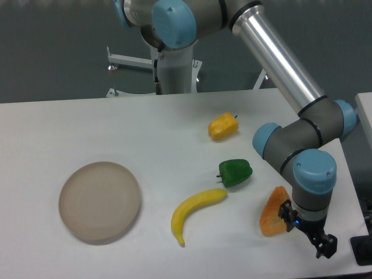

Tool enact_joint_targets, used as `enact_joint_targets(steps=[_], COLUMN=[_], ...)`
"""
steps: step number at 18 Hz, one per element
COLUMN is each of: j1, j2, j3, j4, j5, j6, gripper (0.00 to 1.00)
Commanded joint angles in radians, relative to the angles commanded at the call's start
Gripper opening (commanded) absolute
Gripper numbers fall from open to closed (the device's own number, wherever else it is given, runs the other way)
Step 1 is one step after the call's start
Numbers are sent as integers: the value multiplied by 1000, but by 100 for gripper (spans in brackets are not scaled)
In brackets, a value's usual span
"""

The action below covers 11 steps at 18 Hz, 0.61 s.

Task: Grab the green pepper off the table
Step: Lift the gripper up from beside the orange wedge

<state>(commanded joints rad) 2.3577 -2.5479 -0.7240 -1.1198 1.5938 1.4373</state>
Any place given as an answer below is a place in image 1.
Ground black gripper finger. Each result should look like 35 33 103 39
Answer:
278 199 297 232
305 228 338 259

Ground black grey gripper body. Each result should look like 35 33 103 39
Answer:
292 205 328 234

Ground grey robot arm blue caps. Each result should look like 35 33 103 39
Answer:
113 1 356 258

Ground green toy bell pepper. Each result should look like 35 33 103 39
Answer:
218 159 253 188

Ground yellow toy bell pepper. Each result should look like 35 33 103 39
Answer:
208 112 239 141

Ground orange toy fruit slice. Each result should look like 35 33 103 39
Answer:
259 185 290 237

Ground black device at right edge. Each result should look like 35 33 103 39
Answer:
350 235 371 266

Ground yellow toy banana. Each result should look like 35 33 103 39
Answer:
170 188 228 247

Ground white side table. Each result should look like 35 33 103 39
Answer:
355 92 372 134

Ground beige round plate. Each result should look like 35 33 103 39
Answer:
58 162 141 245

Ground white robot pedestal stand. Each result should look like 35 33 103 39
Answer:
105 46 274 98

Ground black cable with connector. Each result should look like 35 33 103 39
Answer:
153 43 167 95

